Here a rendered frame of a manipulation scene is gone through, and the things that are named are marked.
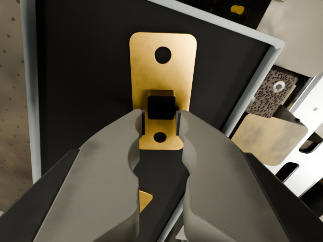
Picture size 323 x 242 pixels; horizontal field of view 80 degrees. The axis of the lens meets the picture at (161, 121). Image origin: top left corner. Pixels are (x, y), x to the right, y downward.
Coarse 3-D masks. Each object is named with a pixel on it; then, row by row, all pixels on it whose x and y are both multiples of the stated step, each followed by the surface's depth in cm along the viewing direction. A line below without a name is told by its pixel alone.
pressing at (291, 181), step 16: (304, 80) 30; (320, 80) 29; (304, 96) 30; (320, 96) 31; (304, 112) 32; (320, 112) 32; (320, 144) 36; (288, 160) 38; (304, 160) 38; (320, 160) 39; (288, 176) 41; (304, 176) 41; (320, 176) 42; (304, 192) 44
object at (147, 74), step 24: (144, 48) 11; (192, 48) 11; (144, 72) 12; (168, 72) 12; (192, 72) 12; (144, 96) 13; (168, 96) 12; (168, 120) 14; (144, 144) 15; (168, 144) 15
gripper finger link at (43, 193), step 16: (64, 160) 7; (48, 176) 7; (64, 176) 7; (32, 192) 6; (48, 192) 6; (16, 208) 6; (32, 208) 6; (48, 208) 6; (0, 224) 5; (16, 224) 5; (32, 224) 5; (0, 240) 5; (16, 240) 5; (32, 240) 5
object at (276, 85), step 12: (276, 72) 18; (288, 72) 20; (264, 84) 19; (276, 84) 19; (288, 84) 19; (264, 96) 20; (276, 96) 20; (252, 108) 20; (264, 108) 20; (276, 108) 20
